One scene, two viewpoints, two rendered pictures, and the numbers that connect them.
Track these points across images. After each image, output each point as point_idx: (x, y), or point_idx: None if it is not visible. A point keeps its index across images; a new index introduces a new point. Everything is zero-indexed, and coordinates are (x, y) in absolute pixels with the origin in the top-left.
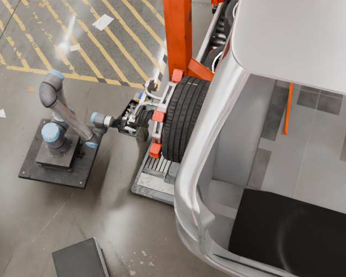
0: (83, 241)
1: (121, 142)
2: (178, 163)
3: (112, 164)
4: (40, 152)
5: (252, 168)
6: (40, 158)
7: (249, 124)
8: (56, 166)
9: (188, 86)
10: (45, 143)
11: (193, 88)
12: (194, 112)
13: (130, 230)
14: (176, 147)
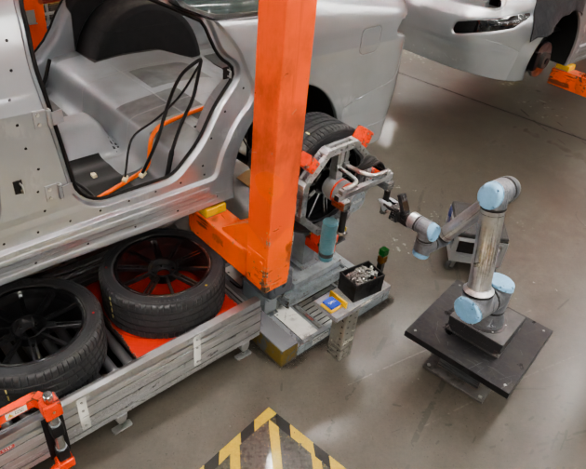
0: (470, 233)
1: (375, 361)
2: (321, 262)
3: (399, 340)
4: (516, 323)
5: None
6: (515, 316)
7: None
8: None
9: (312, 128)
10: (506, 330)
11: (309, 125)
12: (324, 113)
13: (405, 270)
14: None
